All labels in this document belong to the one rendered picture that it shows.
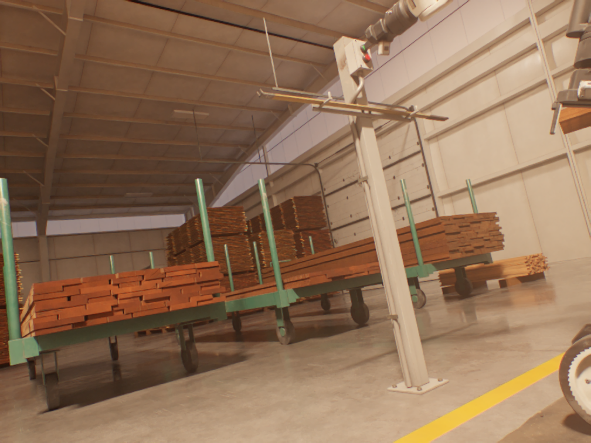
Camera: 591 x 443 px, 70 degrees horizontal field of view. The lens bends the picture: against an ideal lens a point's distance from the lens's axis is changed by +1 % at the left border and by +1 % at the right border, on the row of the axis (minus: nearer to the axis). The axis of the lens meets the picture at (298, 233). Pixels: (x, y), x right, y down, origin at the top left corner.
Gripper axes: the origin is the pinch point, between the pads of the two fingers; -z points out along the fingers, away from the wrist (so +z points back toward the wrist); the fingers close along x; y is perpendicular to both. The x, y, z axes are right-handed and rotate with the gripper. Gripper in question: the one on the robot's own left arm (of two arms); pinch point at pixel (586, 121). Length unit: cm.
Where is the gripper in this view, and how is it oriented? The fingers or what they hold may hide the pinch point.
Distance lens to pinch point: 106.0
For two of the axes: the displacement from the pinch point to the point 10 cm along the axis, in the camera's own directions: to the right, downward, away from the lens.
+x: -9.0, -1.8, 4.0
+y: -4.2, 0.4, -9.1
